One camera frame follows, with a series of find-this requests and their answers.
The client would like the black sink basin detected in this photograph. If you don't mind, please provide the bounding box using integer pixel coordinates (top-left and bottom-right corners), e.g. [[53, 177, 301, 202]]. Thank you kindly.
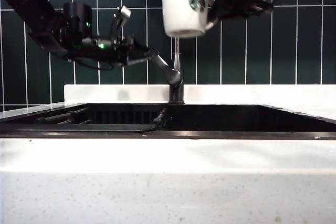
[[0, 102, 336, 141]]

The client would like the white Starbucks logo mug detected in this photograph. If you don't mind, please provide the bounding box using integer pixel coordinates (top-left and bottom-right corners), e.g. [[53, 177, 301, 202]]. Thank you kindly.
[[161, 0, 219, 39]]

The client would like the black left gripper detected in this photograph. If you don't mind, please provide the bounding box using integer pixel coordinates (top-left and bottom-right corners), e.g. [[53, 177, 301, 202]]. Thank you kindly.
[[81, 34, 155, 67]]

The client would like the grey faucet lever handle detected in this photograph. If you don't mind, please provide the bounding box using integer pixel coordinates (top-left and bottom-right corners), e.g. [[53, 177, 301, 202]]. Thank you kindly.
[[150, 49, 184, 87]]

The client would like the white backsplash ledge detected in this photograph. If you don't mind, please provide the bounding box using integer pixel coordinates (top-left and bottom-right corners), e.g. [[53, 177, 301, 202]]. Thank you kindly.
[[64, 83, 336, 105]]

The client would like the black sink drain rack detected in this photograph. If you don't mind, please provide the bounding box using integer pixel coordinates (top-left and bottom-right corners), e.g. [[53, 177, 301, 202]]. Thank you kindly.
[[35, 107, 169, 132]]

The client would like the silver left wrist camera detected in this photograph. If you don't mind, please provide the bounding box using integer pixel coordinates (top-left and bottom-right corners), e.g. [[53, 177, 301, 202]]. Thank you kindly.
[[112, 4, 132, 41]]

